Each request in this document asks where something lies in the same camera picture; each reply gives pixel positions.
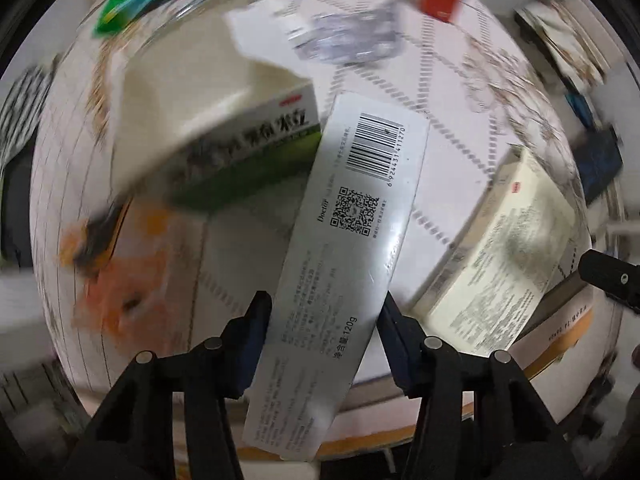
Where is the yellowish medicine box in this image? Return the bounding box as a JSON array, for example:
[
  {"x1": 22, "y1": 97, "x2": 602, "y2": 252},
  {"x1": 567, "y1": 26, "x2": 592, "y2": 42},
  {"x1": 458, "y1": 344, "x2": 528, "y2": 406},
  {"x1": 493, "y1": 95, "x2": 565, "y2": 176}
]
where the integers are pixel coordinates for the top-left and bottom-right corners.
[{"x1": 411, "y1": 146, "x2": 576, "y2": 356}]

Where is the checkered black white cloth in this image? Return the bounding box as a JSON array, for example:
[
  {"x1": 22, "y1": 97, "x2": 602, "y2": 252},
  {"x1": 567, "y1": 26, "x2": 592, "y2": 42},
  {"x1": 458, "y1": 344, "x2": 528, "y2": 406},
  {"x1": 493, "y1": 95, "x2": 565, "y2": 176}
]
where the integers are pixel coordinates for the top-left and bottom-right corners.
[{"x1": 0, "y1": 63, "x2": 55, "y2": 168}]

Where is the patterned tablecloth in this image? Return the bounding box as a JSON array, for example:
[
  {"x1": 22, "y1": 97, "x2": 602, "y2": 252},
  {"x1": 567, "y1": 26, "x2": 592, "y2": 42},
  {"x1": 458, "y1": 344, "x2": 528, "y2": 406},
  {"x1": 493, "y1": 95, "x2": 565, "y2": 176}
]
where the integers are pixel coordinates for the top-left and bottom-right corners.
[{"x1": 29, "y1": 0, "x2": 597, "y2": 461}]

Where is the white green medicine box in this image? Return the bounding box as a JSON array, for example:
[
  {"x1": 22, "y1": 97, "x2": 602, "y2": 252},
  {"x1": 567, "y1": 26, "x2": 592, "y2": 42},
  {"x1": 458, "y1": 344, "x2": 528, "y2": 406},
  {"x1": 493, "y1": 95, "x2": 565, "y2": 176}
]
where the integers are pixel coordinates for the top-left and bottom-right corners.
[{"x1": 111, "y1": 37, "x2": 320, "y2": 208}]

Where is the long white toothpaste box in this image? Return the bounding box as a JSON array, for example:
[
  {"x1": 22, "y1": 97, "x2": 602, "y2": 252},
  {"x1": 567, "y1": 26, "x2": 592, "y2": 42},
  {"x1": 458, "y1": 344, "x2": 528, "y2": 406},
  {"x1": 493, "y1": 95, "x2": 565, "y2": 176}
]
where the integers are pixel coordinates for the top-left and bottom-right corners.
[{"x1": 243, "y1": 92, "x2": 428, "y2": 460}]

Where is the clear crumpled plastic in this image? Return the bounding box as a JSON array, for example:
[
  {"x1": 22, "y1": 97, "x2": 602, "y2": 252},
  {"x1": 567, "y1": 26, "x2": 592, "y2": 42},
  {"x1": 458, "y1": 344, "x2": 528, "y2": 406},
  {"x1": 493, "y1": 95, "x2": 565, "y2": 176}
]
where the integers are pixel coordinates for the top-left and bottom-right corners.
[{"x1": 298, "y1": 6, "x2": 400, "y2": 65}]

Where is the orange plastic wrapper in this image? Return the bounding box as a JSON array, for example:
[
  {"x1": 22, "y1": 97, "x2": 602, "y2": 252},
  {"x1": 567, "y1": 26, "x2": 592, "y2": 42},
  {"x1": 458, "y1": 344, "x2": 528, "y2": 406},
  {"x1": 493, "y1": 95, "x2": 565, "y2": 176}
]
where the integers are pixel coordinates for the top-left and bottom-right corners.
[{"x1": 58, "y1": 200, "x2": 183, "y2": 354}]

